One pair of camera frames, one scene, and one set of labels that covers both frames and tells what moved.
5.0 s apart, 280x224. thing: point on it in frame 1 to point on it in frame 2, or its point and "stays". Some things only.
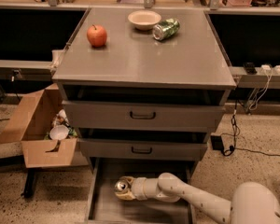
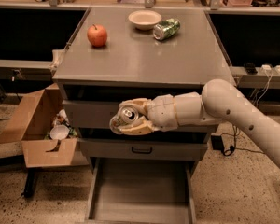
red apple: (97, 35) stays
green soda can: (166, 29) stays
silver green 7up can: (121, 186) to (124, 117)
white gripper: (140, 188) to (161, 112)
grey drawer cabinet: (143, 90) stays
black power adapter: (217, 143) stays
